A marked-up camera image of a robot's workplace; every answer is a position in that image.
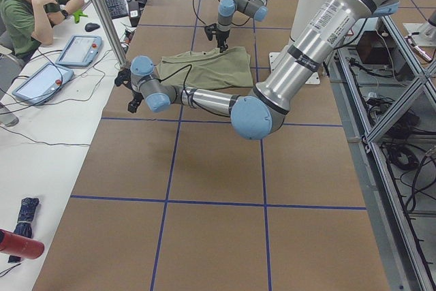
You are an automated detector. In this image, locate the aluminium frame post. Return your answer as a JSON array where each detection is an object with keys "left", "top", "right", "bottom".
[{"left": 91, "top": 0, "right": 129, "bottom": 69}]

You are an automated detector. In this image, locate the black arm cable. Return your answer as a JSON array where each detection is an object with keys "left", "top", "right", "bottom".
[
  {"left": 192, "top": 0, "right": 253, "bottom": 35},
  {"left": 158, "top": 64, "right": 205, "bottom": 101}
]

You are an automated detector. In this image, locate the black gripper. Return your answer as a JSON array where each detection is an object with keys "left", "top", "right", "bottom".
[
  {"left": 204, "top": 23, "right": 230, "bottom": 53},
  {"left": 114, "top": 68, "right": 143, "bottom": 113}
]

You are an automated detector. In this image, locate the aluminium frame rack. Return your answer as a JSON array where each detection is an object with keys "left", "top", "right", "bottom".
[{"left": 328, "top": 16, "right": 435, "bottom": 290}]

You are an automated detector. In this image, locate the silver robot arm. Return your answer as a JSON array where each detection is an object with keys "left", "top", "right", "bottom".
[
  {"left": 115, "top": 0, "right": 399, "bottom": 140},
  {"left": 204, "top": 0, "right": 268, "bottom": 52}
]

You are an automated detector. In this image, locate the far teach pendant tablet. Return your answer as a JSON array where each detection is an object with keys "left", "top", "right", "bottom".
[{"left": 55, "top": 35, "right": 103, "bottom": 68}]

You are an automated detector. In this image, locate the sage green long-sleeve shirt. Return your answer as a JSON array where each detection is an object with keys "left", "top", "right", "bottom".
[{"left": 156, "top": 46, "right": 253, "bottom": 90}]

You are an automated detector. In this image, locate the seated person green shirt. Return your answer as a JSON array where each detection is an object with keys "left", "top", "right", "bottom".
[{"left": 1, "top": 0, "right": 84, "bottom": 61}]

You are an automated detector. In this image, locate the black computer mouse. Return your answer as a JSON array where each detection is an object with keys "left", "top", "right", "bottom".
[{"left": 84, "top": 22, "right": 100, "bottom": 32}]

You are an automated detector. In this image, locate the red object at corner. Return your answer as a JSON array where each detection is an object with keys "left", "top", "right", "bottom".
[{"left": 1, "top": 230, "right": 45, "bottom": 260}]

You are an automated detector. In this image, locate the teach pendant tablet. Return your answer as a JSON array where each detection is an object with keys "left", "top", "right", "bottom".
[
  {"left": 55, "top": 35, "right": 103, "bottom": 68},
  {"left": 12, "top": 63, "right": 74, "bottom": 106}
]

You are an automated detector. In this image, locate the folded dark blue umbrella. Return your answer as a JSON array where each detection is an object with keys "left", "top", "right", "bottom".
[{"left": 8, "top": 197, "right": 40, "bottom": 264}]

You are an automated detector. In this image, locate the near teach pendant tablet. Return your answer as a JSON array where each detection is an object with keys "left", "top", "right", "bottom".
[{"left": 12, "top": 63, "right": 74, "bottom": 106}]

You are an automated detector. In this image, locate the black keyboard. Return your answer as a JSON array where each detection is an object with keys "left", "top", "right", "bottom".
[{"left": 104, "top": 0, "right": 129, "bottom": 19}]

